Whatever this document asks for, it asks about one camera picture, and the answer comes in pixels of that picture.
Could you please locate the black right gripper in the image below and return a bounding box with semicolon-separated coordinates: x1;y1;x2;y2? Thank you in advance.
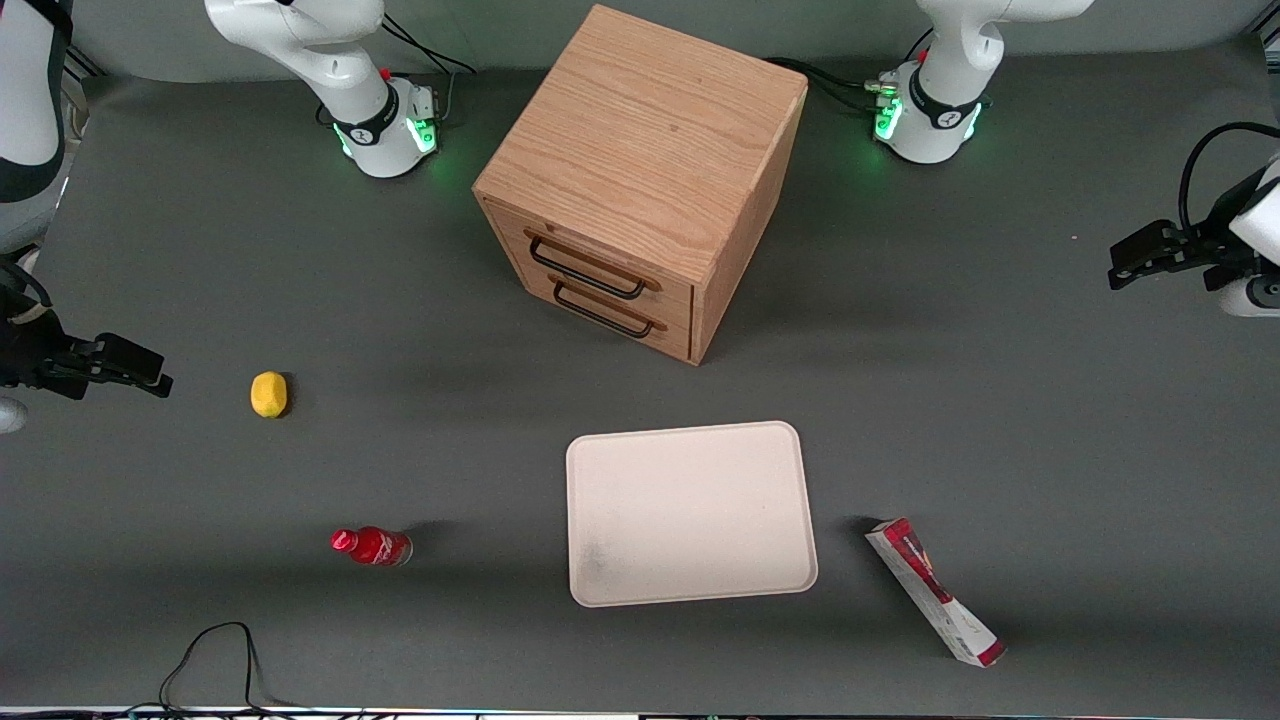
0;260;174;401

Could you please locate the red soda bottle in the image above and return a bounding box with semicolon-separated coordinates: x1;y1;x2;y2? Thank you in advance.
330;526;414;568

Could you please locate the black looped cable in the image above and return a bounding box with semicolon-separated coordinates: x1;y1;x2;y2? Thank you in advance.
158;621;293;717

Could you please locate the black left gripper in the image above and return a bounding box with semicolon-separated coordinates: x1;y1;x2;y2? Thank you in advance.
1107;174;1267;293

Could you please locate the wooden two-drawer cabinet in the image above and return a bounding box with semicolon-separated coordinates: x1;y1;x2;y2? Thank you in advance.
472;4;809;367

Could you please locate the yellow lemon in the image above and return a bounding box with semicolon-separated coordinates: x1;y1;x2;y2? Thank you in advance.
250;371;289;419

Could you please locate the black right arm base cable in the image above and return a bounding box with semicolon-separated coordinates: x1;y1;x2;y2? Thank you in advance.
380;14;478;123

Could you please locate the black arm base cable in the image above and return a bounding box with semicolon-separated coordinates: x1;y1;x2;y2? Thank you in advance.
765;28;936;116
380;14;478;123

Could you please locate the black wire drawer handle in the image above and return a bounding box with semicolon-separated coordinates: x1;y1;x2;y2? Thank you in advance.
551;280;657;340
527;235;649;301

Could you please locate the black left arm wrist cable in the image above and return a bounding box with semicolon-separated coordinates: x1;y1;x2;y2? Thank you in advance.
1177;121;1280;234

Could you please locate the beige rectangular tray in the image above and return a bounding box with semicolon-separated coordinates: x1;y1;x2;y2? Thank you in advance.
566;421;819;608

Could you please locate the black left arm base cable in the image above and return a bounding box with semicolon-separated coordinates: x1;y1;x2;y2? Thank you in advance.
765;28;936;116

